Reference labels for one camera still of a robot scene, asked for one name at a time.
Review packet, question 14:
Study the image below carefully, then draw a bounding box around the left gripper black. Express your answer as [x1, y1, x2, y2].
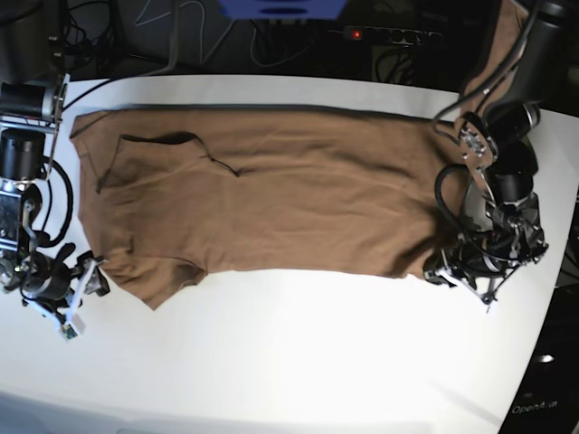
[423, 241, 520, 288]

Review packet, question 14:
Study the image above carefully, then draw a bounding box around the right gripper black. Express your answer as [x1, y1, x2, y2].
[19, 252, 110, 307]

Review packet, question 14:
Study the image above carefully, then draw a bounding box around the tan brown T-shirt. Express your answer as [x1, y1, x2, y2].
[68, 0, 528, 312]

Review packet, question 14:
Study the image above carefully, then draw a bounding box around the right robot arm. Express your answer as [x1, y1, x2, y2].
[1, 1, 109, 310]

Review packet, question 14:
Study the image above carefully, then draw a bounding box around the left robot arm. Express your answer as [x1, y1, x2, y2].
[423, 1, 578, 290]

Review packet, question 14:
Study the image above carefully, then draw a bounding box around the black power strip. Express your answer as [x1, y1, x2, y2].
[342, 25, 444, 48]

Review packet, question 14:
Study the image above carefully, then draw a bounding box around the blue box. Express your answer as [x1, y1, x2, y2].
[219, 0, 346, 20]

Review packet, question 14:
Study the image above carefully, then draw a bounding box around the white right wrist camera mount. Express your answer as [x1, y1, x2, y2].
[28, 268, 95, 341]

